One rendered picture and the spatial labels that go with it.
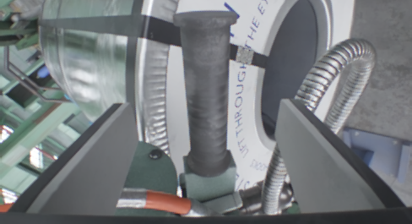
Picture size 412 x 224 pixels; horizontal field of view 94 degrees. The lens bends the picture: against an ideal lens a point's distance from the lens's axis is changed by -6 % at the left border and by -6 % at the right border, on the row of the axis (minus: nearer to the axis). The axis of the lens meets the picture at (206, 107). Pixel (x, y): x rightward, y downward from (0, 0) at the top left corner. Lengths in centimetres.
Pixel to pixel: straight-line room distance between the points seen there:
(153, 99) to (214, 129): 19
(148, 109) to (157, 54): 8
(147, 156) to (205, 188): 8
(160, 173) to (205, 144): 7
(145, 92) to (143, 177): 14
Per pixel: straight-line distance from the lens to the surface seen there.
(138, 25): 32
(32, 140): 537
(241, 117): 53
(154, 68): 32
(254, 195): 37
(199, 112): 15
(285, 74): 108
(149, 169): 23
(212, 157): 18
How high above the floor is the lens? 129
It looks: 19 degrees down
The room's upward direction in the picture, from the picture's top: 139 degrees counter-clockwise
